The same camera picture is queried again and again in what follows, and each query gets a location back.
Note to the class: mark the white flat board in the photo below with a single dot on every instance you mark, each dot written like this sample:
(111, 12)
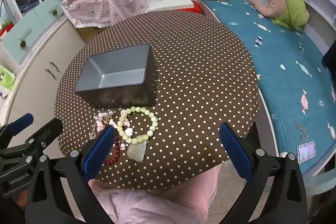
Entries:
(170, 3)

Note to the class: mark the brown polka dot tablecloth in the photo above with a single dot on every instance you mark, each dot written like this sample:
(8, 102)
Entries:
(197, 82)

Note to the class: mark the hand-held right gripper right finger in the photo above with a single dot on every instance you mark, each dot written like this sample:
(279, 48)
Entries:
(236, 150)

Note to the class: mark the grey metal box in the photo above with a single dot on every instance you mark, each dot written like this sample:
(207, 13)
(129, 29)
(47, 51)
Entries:
(118, 98)

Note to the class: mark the dark cloth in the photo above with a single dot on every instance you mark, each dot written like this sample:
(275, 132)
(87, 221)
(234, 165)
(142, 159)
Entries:
(330, 57)

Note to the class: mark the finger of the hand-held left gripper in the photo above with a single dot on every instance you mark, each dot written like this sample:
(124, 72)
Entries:
(24, 119)
(46, 130)

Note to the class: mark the mint green drawers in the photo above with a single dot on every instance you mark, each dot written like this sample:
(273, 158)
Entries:
(34, 22)

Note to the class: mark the pale jade pendant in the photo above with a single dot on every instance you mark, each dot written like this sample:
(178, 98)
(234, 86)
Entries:
(136, 151)

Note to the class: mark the red plastic box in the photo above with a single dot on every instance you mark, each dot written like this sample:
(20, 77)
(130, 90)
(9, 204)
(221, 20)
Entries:
(197, 6)

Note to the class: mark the green and pink pillow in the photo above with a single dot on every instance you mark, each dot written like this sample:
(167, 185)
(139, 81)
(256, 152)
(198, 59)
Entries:
(286, 1)

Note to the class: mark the green packet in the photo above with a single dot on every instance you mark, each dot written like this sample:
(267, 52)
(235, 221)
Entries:
(6, 78)

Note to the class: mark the teal fish print blanket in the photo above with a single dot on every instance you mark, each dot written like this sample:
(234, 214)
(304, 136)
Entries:
(283, 56)

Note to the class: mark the beige cabinet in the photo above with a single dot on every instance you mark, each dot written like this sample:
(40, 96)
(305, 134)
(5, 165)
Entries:
(39, 77)

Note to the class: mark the pink checked cloth cover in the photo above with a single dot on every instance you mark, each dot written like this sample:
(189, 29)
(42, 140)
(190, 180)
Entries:
(110, 1)

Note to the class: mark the brown drawer knob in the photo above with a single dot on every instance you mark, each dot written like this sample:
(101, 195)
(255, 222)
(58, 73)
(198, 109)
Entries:
(23, 43)
(54, 12)

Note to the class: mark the smartphone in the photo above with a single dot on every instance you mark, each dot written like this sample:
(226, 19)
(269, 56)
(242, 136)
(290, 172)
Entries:
(306, 151)

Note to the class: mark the red fabric item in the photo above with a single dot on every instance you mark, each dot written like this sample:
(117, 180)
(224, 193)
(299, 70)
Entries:
(5, 29)

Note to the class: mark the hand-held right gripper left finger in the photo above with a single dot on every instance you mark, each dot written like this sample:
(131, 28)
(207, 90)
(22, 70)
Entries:
(101, 145)

